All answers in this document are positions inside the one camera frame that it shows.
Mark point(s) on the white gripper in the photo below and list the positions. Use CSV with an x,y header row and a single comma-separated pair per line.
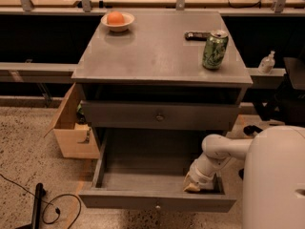
x,y
202,177

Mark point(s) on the grey drawer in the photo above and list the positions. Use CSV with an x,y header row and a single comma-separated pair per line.
x,y
142,169
167,116

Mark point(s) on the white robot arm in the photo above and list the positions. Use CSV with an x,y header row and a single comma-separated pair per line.
x,y
274,175

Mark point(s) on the grey top drawer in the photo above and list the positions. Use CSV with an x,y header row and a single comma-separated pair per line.
x,y
167,116

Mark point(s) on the grey drawer cabinet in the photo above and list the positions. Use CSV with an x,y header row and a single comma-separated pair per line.
x,y
153,62

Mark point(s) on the black office chair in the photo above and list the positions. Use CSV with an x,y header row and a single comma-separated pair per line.
x,y
288,102

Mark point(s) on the cardboard box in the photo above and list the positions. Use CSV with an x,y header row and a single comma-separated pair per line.
x,y
74,140

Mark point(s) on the clear sanitizer bottle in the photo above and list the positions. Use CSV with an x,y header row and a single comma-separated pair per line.
x,y
267,63

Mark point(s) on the green soda can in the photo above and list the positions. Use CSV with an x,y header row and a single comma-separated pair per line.
x,y
215,49

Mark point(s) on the black remote control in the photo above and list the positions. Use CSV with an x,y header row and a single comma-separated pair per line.
x,y
196,36

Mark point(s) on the black stand leg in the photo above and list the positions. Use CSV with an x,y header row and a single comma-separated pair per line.
x,y
36,210

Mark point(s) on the white bowl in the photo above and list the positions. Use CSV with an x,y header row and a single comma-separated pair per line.
x,y
129,18

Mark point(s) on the orange fruit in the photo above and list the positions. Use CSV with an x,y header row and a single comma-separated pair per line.
x,y
115,18

